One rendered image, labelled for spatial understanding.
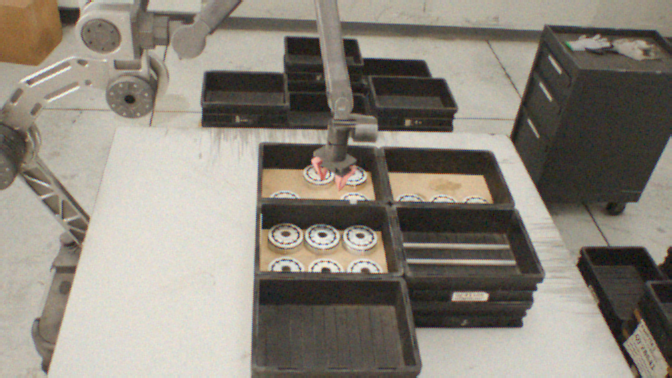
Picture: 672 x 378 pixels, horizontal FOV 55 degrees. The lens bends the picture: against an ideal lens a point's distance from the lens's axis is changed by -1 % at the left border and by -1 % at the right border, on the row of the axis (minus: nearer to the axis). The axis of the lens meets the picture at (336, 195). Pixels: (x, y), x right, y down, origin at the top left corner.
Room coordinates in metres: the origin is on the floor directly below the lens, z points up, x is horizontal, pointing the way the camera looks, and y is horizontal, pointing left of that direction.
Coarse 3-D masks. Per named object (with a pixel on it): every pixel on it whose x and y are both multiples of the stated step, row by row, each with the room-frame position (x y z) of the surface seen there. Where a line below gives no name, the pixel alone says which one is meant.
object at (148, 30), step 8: (136, 8) 1.42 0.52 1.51; (136, 16) 1.39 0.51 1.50; (144, 16) 1.42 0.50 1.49; (152, 16) 1.43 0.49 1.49; (136, 24) 1.39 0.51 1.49; (144, 24) 1.40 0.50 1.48; (152, 24) 1.41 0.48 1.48; (160, 24) 1.42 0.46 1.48; (136, 32) 1.39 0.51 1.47; (144, 32) 1.39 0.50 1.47; (152, 32) 1.40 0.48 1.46; (160, 32) 1.41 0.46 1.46; (136, 40) 1.39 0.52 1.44; (144, 40) 1.39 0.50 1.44; (152, 40) 1.40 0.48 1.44; (160, 40) 1.41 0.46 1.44; (168, 40) 1.45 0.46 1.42; (136, 48) 1.39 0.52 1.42; (144, 48) 1.41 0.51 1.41; (152, 48) 1.41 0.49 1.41; (136, 56) 1.39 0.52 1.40
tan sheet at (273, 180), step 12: (264, 180) 1.68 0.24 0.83; (276, 180) 1.69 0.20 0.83; (288, 180) 1.70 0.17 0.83; (300, 180) 1.71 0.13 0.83; (264, 192) 1.62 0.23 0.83; (300, 192) 1.64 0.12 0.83; (312, 192) 1.65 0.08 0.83; (324, 192) 1.66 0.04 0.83; (336, 192) 1.67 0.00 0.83; (348, 192) 1.68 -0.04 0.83; (360, 192) 1.68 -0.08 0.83; (372, 192) 1.69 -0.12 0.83
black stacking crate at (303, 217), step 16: (272, 208) 1.46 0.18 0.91; (288, 208) 1.46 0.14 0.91; (304, 208) 1.47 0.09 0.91; (320, 208) 1.48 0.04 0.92; (336, 208) 1.48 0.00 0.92; (352, 208) 1.49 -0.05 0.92; (368, 208) 1.50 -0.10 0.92; (384, 208) 1.50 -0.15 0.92; (272, 224) 1.46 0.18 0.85; (304, 224) 1.47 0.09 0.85; (336, 224) 1.48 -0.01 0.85; (352, 224) 1.49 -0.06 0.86; (368, 224) 1.50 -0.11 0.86; (384, 224) 1.48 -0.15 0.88; (384, 240) 1.45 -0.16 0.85
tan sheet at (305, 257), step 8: (264, 232) 1.44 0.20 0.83; (304, 232) 1.46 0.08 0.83; (376, 232) 1.50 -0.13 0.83; (264, 240) 1.40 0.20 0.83; (264, 248) 1.37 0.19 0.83; (304, 248) 1.39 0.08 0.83; (376, 248) 1.43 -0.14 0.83; (264, 256) 1.34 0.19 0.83; (272, 256) 1.34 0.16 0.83; (280, 256) 1.34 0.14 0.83; (288, 256) 1.35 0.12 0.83; (296, 256) 1.35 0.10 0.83; (304, 256) 1.35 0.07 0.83; (312, 256) 1.36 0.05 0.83; (320, 256) 1.36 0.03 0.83; (328, 256) 1.37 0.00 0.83; (336, 256) 1.37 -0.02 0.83; (344, 256) 1.37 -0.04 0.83; (352, 256) 1.38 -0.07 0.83; (368, 256) 1.39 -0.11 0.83; (376, 256) 1.39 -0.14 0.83; (384, 256) 1.40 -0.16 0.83; (264, 264) 1.30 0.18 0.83; (304, 264) 1.32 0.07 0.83; (344, 264) 1.34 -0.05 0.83; (384, 264) 1.36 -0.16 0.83
